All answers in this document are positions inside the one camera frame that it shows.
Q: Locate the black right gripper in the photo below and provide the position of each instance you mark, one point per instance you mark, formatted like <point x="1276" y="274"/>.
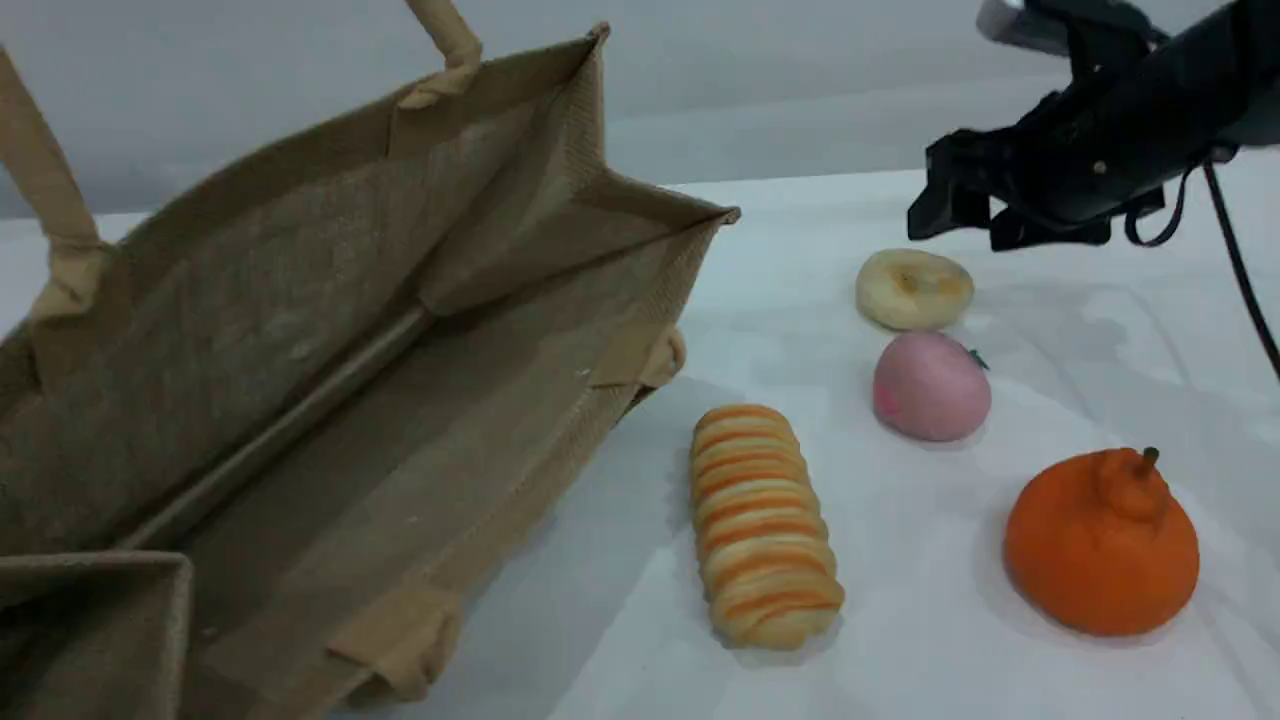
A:
<point x="1120" y="140"/>

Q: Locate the pale yellow egg yolk pastry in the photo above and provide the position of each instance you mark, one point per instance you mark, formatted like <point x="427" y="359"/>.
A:
<point x="915" y="292"/>

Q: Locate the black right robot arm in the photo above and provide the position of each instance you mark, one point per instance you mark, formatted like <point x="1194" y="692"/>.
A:
<point x="1260" y="70"/>

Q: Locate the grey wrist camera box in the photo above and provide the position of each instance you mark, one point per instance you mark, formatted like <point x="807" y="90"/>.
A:
<point x="1030" y="25"/>

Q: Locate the orange tangerine toy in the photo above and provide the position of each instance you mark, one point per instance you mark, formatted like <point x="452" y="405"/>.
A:
<point x="1100" y="550"/>

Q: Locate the pink peach toy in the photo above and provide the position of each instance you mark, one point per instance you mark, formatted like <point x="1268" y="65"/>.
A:
<point x="930" y="390"/>

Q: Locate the orange striped bread loaf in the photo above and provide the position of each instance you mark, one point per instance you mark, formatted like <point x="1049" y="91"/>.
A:
<point x="765" y="530"/>

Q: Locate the brown jute tote bag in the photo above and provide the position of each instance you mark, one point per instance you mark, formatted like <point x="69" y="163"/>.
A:
<point x="300" y="300"/>

